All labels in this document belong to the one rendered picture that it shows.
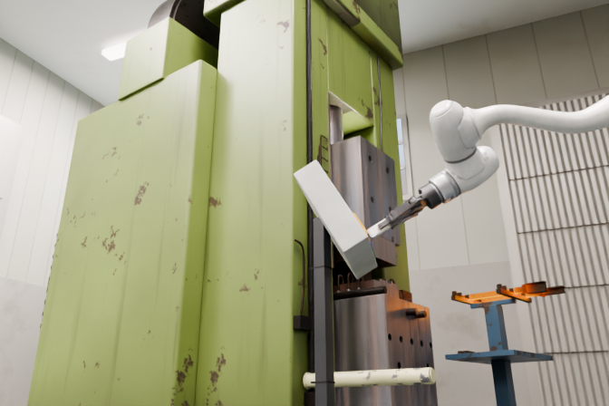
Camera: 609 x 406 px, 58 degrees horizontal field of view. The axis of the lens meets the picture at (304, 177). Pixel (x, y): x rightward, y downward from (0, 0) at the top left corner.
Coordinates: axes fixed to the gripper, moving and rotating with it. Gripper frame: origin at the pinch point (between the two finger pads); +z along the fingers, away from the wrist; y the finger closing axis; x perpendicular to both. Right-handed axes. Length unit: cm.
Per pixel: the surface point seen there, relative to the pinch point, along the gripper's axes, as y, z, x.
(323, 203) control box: -17.0, 10.7, 9.6
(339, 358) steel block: 48, 33, -19
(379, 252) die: 50, 0, 7
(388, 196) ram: 60, -18, 28
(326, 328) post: -1.5, 28.5, -16.9
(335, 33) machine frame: 52, -42, 108
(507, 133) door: 277, -167, 93
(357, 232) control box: -17.0, 7.2, -2.8
